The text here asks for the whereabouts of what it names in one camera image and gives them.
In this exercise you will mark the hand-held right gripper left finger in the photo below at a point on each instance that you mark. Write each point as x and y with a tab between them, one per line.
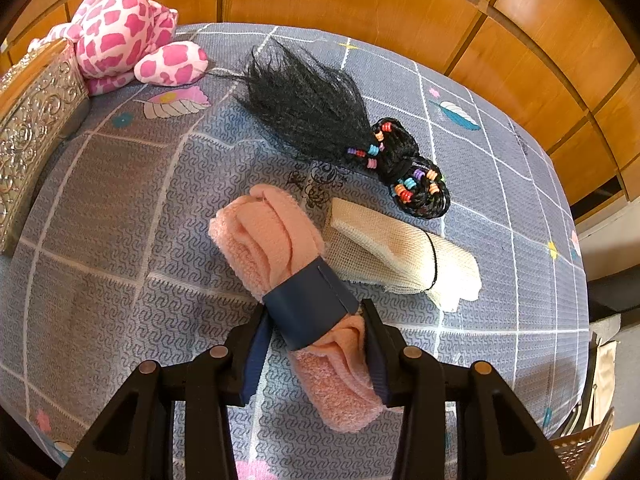
252	365

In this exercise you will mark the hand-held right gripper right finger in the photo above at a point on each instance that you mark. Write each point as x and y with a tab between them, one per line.
380	360

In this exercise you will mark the pink towel blue band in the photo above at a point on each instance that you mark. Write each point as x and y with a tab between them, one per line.
270	240

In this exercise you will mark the cream mesh cloth black band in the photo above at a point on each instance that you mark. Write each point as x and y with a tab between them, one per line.
380	245

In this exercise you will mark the grey grid bed sheet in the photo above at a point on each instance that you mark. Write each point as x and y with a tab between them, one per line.
125	240

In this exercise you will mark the woven basket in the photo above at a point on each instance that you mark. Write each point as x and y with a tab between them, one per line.
585	445

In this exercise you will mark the black hairpiece with beads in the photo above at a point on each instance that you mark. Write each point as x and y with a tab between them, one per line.
310	105

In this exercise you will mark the silver embossed box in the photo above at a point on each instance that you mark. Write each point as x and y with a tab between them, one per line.
35	125

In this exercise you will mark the pink spotted plush toy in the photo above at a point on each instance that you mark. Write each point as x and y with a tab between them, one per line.
120	30

